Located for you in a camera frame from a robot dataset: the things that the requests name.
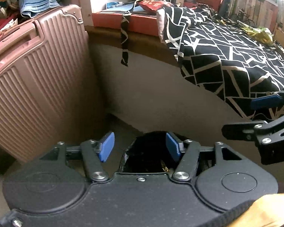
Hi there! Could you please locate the row of upright books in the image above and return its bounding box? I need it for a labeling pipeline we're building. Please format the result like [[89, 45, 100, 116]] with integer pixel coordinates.
[[223, 0, 284, 36]]

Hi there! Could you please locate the person's left hand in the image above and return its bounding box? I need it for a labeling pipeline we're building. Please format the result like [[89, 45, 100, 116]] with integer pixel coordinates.
[[228, 193, 284, 227]]

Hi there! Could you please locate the black white patterned cloth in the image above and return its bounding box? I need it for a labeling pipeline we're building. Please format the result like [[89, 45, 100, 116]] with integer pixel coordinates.
[[156, 6, 284, 120]]

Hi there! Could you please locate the wooden drawer shelf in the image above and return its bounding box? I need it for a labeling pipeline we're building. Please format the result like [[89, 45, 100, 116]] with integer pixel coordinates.
[[273, 28, 284, 48]]

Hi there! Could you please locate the yellow green foil wrapper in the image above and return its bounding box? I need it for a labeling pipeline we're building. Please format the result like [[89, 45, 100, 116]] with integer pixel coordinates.
[[241, 27, 273, 45]]

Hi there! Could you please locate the pink ribbed suitcase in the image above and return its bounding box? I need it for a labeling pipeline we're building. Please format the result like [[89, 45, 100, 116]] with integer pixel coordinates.
[[0, 5, 104, 162]]

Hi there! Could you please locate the miniature black bicycle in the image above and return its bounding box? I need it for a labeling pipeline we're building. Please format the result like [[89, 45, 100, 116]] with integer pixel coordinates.
[[230, 7, 257, 28]]

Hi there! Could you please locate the red storage box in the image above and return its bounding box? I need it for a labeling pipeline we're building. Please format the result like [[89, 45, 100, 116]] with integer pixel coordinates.
[[92, 9, 158, 36]]

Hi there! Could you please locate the red snack bag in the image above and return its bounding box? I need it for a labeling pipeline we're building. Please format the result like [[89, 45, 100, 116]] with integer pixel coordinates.
[[138, 0, 174, 14]]

